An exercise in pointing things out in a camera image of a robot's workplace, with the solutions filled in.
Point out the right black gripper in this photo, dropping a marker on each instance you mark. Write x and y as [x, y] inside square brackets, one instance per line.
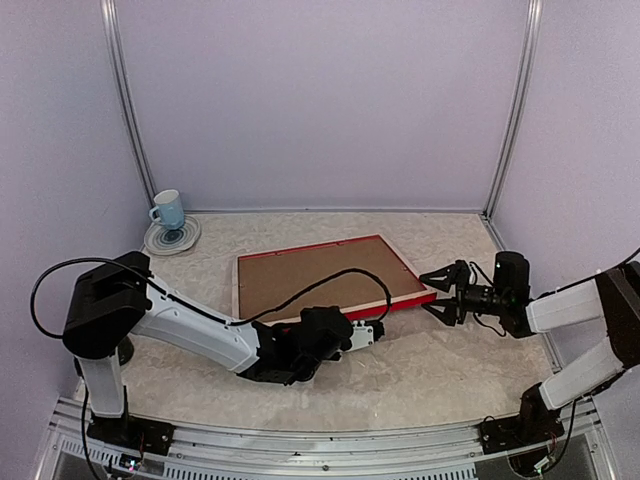
[455, 305]

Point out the red wooden picture frame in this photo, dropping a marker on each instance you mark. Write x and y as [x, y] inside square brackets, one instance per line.
[264, 280]

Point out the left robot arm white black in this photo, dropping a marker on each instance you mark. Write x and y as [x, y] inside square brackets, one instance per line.
[122, 297]

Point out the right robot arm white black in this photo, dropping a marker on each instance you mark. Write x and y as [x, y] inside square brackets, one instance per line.
[611, 295]

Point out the dark green mug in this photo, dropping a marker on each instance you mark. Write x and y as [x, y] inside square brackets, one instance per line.
[126, 351]

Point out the striped round plate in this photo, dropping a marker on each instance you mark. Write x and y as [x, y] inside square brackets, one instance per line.
[161, 241]

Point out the light blue mug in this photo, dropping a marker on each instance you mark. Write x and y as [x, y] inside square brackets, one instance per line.
[167, 210]

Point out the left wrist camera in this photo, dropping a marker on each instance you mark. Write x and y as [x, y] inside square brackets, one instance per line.
[365, 334]

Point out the aluminium front rail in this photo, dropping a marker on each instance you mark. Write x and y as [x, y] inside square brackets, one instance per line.
[196, 451]

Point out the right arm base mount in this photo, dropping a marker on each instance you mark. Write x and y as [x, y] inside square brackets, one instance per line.
[508, 433]

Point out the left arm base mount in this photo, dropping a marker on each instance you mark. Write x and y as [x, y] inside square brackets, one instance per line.
[134, 433]

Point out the right aluminium corner post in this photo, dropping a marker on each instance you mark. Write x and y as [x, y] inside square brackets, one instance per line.
[516, 112]

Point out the aluminium corner post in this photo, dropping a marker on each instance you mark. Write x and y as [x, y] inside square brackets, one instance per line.
[516, 112]
[117, 59]

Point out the left aluminium corner post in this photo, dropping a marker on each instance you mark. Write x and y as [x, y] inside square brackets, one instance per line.
[117, 59]

